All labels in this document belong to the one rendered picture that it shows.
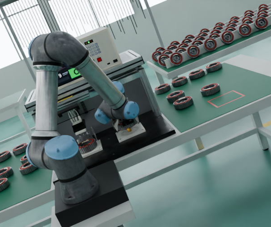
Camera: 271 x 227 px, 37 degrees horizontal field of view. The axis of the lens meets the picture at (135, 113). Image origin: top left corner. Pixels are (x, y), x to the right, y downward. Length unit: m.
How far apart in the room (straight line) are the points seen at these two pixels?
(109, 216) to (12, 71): 7.26
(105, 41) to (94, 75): 0.63
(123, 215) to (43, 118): 0.49
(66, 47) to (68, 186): 0.52
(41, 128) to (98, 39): 0.76
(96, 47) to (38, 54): 0.63
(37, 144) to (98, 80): 0.34
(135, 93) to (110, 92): 0.75
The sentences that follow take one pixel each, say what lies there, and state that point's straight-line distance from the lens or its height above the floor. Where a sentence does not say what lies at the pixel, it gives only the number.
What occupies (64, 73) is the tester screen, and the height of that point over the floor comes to 1.18.
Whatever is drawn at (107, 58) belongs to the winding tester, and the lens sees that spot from 2.24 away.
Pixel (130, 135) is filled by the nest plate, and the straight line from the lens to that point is 2.14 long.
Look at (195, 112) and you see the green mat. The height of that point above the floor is 0.75.
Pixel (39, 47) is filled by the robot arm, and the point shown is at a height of 1.38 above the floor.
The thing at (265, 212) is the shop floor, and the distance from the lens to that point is 2.60.
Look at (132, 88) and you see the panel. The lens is 2.41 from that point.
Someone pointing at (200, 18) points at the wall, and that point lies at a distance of 8.92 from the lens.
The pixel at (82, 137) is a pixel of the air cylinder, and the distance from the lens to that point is 2.31.
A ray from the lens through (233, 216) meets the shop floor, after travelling 2.64.
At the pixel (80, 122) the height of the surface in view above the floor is 0.92.
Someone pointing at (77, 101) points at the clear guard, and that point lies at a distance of 2.03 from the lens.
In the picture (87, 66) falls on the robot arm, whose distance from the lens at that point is 1.61.
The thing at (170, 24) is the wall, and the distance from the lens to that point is 8.75.
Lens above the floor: 1.45
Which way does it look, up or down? 16 degrees down
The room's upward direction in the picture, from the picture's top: 22 degrees counter-clockwise
